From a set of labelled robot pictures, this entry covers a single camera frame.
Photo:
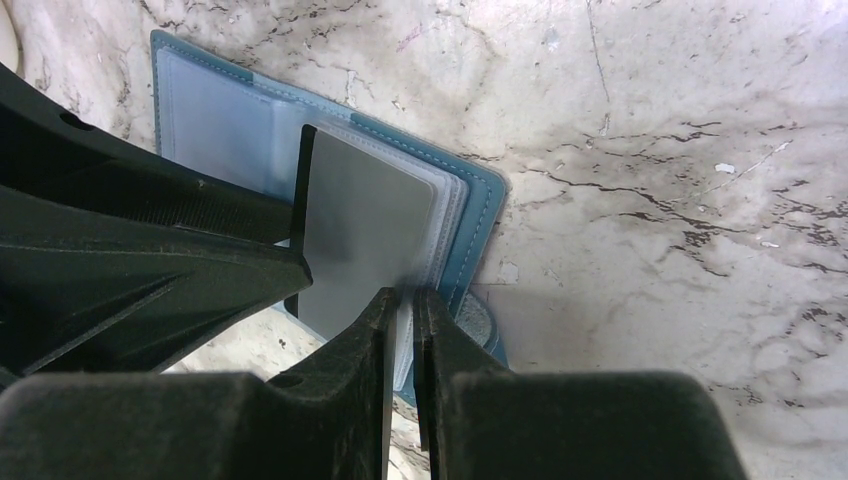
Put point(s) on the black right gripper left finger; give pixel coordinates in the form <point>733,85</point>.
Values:
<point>326,417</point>

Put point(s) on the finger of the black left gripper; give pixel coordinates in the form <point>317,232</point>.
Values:
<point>49,153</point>
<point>83,291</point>

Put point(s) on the grey silver credit card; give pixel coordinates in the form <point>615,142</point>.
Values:
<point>360,221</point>

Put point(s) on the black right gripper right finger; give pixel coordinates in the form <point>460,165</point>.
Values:
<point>480,420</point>

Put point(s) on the blue leather card holder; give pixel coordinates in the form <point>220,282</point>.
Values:
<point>232,124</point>

